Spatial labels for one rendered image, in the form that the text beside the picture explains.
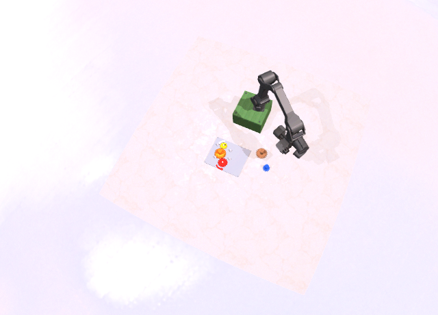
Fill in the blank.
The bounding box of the orange gear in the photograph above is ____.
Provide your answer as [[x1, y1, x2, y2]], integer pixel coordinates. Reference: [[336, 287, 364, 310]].
[[214, 148, 226, 159], [256, 148, 267, 159]]

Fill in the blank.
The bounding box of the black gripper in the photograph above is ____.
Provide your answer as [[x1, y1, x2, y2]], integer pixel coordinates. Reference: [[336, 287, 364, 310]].
[[273, 125, 307, 159]]

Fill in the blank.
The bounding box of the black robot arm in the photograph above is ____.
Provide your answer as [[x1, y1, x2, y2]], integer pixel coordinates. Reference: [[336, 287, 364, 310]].
[[250, 70, 309, 155]]

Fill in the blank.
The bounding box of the red gear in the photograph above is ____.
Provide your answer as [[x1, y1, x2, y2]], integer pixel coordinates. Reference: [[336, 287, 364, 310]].
[[218, 158, 227, 167]]

